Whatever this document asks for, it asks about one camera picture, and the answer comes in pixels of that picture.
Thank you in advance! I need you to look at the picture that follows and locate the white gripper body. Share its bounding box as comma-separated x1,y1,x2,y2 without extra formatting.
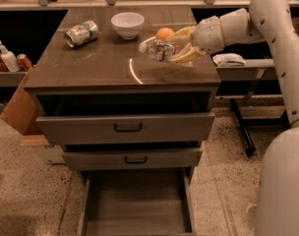
193,16,225,54

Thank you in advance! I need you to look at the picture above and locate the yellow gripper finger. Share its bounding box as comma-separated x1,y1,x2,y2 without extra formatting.
170,26,196,45
169,46,206,65

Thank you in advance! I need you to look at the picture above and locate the clear plastic water bottle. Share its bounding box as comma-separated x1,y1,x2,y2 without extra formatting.
139,38,177,62

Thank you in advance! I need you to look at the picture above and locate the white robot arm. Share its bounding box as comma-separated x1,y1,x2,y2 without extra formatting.
168,0,299,236

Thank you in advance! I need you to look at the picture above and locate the top grey drawer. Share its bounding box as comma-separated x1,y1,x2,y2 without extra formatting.
36,112,214,145

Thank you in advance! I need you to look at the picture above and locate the grey drawer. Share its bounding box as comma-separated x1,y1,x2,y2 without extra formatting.
36,112,214,145
77,168,197,236
62,147,203,171

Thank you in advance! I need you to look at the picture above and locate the grey drawer cabinet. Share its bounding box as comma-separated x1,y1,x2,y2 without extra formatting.
24,5,222,182

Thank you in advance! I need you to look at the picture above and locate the middle grey drawer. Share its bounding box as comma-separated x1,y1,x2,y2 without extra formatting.
62,147,203,171

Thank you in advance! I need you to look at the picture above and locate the bottom grey drawer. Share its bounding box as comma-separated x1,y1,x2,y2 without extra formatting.
77,168,197,236

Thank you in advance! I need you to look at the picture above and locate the white pump bottle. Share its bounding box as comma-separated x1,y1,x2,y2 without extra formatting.
0,40,21,72

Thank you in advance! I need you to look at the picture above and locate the orange fruit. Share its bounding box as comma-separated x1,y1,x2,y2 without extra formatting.
155,28,174,39

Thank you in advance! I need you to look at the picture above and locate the folded white cloth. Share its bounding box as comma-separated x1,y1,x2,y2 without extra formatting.
212,53,246,67

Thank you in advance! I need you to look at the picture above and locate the white bowl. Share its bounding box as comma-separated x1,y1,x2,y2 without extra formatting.
111,12,145,39

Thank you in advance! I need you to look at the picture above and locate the crushed green soda can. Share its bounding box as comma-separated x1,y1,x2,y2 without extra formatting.
65,21,98,48

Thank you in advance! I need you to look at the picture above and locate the white box on floor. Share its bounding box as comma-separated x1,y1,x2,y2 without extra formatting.
21,135,65,164

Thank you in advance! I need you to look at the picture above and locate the brown cardboard box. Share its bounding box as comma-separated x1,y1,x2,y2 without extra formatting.
0,70,41,135

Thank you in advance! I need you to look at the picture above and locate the black table leg frame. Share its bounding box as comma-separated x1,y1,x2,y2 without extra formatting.
230,98,289,157

